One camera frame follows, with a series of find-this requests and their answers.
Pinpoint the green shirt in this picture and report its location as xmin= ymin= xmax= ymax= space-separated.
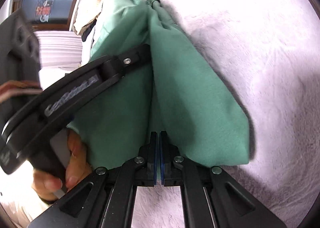
xmin=69 ymin=0 xmax=249 ymax=169

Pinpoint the left hand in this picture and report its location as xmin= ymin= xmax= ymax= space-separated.
xmin=32 ymin=129 xmax=92 ymax=201

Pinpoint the white radiator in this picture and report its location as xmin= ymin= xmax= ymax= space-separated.
xmin=35 ymin=31 xmax=82 ymax=71

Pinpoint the lilac plush bed blanket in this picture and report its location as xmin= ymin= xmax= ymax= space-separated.
xmin=82 ymin=0 xmax=320 ymax=228

